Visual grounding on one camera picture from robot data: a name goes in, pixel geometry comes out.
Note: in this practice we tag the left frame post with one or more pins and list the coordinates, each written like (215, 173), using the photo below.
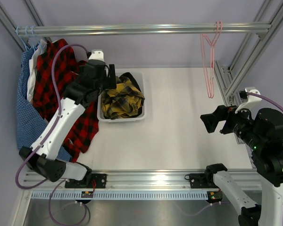
(9, 24)

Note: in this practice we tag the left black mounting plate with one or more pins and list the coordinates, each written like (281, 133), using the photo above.
(97, 180)

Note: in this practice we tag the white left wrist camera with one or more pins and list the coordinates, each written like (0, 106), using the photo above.
(96, 54)

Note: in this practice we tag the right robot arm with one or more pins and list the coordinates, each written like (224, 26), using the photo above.
(264, 136)

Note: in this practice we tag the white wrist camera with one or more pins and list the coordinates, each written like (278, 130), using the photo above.
(248, 101)
(96, 54)

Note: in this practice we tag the slotted white cable duct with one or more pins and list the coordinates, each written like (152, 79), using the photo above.
(121, 195)

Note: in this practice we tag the red black plaid shirt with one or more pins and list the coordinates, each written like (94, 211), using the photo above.
(52, 78)

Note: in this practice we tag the white shirt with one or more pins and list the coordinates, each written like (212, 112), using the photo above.
(41, 48)

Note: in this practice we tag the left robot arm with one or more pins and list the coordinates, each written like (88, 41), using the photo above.
(42, 156)

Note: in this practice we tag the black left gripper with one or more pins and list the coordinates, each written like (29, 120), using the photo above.
(110, 80)

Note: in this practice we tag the frame post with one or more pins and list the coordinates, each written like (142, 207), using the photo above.
(252, 47)
(9, 24)

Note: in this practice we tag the aluminium hanging rail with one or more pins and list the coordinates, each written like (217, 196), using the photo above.
(110, 30)

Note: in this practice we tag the blue checked shirt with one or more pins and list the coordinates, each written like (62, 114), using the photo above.
(30, 124)

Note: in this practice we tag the black mounting plate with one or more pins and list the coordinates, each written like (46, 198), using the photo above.
(200, 180)
(97, 180)

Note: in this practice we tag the white plastic basket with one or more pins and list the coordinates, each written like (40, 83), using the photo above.
(139, 76)

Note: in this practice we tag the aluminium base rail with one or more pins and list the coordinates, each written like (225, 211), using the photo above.
(248, 180)

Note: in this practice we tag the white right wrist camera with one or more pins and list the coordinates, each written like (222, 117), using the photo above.
(248, 101)

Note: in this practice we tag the right frame post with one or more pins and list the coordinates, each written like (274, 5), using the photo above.
(252, 47)

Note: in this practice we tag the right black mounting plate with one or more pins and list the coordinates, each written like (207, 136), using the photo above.
(200, 180)

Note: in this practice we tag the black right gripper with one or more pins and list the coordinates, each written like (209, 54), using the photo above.
(221, 113)

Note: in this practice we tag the yellow plaid shirt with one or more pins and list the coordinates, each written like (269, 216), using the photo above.
(108, 102)

